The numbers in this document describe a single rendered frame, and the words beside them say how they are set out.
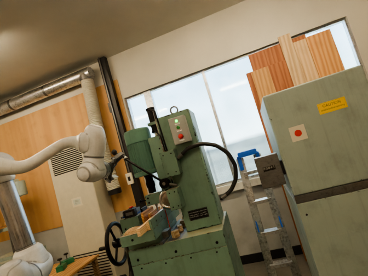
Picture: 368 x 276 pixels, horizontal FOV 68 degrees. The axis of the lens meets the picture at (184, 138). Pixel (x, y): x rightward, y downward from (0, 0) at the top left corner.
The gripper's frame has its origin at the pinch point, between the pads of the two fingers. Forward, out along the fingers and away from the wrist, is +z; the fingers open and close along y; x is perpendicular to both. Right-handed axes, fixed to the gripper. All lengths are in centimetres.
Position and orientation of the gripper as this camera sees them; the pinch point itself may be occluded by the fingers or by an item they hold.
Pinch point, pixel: (120, 166)
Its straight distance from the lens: 175.0
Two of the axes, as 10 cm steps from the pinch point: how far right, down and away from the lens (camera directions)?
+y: 4.3, -9.0, -0.7
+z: 2.1, 0.2, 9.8
